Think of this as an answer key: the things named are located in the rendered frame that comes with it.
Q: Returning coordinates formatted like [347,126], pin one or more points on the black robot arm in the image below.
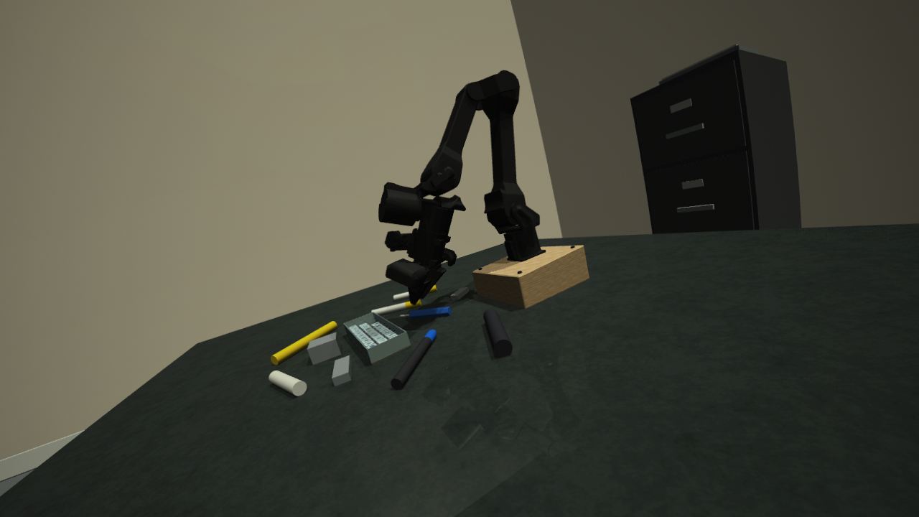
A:
[506,209]

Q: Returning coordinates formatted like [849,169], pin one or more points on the dark blue stylus with grey tip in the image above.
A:
[427,313]

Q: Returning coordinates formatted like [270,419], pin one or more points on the black marker with blue cap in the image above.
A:
[411,363]

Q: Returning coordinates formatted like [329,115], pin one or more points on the black cylinder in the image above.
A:
[501,343]

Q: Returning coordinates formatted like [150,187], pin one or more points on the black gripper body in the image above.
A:
[429,252]

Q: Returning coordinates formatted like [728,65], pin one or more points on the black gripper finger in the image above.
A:
[415,294]
[435,275]

